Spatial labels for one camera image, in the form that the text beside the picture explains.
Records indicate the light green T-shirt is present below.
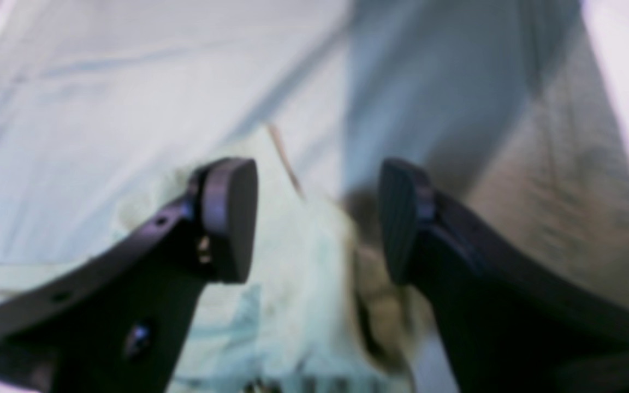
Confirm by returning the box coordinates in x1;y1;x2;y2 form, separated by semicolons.
164;128;456;392

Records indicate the green table cloth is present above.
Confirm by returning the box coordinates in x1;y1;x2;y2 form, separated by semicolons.
0;1;629;310

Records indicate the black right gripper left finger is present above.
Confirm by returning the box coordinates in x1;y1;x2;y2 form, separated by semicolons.
0;157;259;392

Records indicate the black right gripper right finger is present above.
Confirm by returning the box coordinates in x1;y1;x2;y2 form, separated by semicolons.
378;158;629;392

